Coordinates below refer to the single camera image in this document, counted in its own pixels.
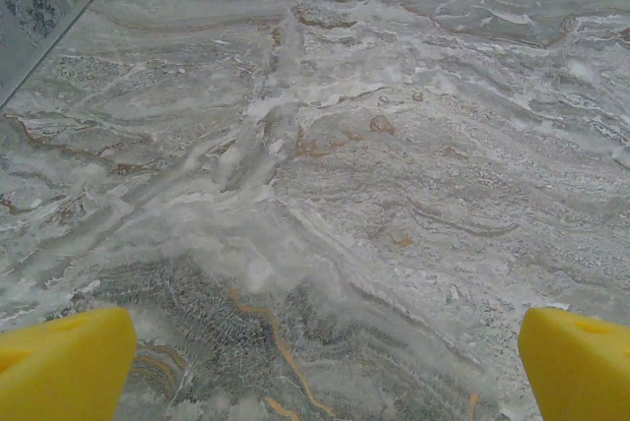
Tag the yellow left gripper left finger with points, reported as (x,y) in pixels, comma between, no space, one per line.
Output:
(64,367)

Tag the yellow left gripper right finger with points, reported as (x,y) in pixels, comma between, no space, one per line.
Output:
(581,372)

